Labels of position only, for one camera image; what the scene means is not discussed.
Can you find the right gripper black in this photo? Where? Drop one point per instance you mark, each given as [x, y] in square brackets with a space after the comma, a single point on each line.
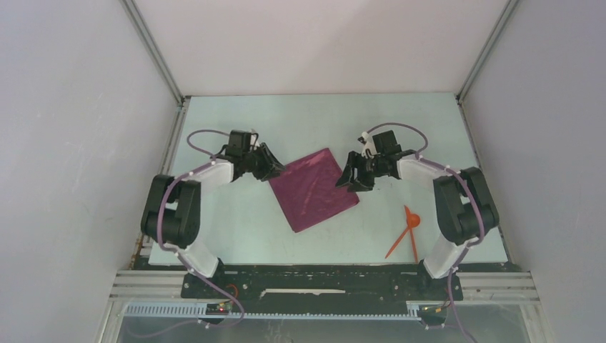
[347, 176]

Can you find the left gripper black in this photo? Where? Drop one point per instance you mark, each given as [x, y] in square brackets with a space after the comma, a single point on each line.
[265, 174]

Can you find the magenta cloth napkin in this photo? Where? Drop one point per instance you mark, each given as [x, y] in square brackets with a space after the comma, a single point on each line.
[306, 191]

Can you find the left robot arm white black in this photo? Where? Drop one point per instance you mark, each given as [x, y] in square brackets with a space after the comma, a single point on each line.
[172, 213]

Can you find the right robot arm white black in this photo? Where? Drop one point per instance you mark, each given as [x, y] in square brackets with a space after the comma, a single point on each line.
[465, 209]

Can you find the orange plastic knife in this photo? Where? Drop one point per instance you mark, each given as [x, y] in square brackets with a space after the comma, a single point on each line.
[400, 236]

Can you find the orange plastic spoon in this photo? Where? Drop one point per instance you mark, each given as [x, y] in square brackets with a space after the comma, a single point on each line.
[413, 221]

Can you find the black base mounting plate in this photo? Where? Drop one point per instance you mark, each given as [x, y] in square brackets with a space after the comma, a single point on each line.
[357, 290]

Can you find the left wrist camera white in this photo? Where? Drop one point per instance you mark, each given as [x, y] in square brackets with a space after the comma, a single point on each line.
[254, 140]

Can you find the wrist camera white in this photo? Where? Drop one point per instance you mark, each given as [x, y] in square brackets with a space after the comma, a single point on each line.
[368, 149]
[254, 140]

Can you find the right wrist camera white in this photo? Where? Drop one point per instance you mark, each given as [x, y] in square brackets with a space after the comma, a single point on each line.
[368, 149]

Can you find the left corner aluminium post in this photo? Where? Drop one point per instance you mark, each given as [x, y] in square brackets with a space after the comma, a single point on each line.
[137, 19]

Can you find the corner aluminium post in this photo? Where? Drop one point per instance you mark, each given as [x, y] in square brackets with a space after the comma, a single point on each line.
[137, 19]
[494, 36]

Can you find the aluminium frame rail front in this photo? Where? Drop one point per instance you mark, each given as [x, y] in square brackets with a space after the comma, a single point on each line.
[157, 293]

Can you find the right corner aluminium post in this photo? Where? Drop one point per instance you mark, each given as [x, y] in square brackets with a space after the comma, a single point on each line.
[494, 36]

